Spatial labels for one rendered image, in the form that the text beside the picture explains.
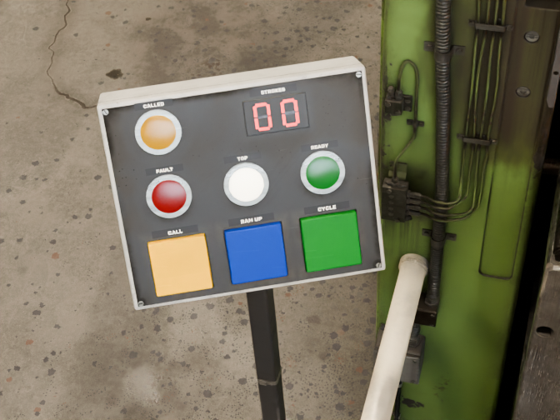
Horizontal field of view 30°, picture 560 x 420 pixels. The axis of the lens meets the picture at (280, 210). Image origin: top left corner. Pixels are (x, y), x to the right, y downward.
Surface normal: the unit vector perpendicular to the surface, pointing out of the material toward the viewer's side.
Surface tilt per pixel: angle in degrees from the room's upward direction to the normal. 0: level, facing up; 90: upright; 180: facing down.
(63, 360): 0
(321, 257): 60
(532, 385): 90
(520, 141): 90
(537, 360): 90
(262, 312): 90
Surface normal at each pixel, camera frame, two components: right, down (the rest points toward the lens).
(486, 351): -0.27, 0.73
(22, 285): -0.05, -0.67
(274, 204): 0.11, 0.30
